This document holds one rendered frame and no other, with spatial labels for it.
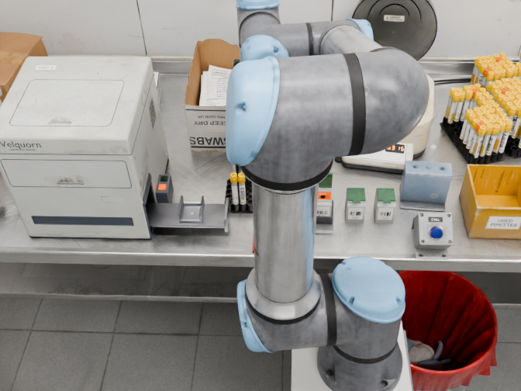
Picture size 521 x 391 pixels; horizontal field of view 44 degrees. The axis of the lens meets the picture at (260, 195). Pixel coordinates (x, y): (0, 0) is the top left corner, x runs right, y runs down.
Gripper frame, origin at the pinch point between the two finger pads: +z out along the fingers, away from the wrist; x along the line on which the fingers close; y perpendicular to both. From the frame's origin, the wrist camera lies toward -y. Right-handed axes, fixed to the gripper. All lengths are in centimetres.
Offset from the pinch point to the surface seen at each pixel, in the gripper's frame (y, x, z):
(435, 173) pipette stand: -35.7, 1.1, 7.7
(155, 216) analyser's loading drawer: 25.7, 9.2, 13.7
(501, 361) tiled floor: -76, -10, 105
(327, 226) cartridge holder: -12.3, 9.5, 16.3
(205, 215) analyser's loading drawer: 14.7, 8.8, 13.7
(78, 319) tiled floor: 72, -23, 105
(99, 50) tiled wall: 51, -51, 10
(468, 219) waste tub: -42.9, 8.3, 14.5
